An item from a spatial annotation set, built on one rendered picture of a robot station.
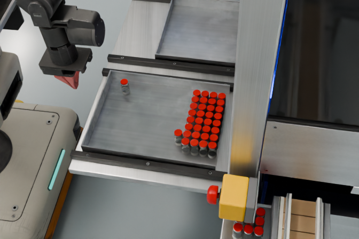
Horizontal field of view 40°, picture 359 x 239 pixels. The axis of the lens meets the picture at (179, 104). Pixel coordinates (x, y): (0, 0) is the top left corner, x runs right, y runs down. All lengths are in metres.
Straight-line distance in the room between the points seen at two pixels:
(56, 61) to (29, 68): 1.73
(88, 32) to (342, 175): 0.58
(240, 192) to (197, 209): 1.14
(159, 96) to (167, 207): 0.89
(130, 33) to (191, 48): 0.20
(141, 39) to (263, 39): 0.81
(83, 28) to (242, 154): 0.41
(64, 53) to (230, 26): 0.66
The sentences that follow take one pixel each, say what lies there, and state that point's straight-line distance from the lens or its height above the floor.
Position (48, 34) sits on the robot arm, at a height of 1.27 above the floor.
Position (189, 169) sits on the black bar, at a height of 0.90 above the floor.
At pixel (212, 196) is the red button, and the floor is 1.01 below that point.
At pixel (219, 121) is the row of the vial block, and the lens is 1.26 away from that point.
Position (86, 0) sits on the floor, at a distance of 3.11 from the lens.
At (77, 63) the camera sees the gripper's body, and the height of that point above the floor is 1.18.
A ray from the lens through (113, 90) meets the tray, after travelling 1.40.
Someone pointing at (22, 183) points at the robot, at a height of 0.28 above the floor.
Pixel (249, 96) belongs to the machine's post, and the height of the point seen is 1.27.
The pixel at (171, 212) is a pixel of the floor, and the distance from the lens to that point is 2.16.
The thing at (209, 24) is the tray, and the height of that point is 0.88.
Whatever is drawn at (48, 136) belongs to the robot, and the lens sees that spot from 2.11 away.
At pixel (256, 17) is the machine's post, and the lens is 0.74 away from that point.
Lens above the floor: 1.94
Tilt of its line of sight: 52 degrees down
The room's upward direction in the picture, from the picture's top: 4 degrees counter-clockwise
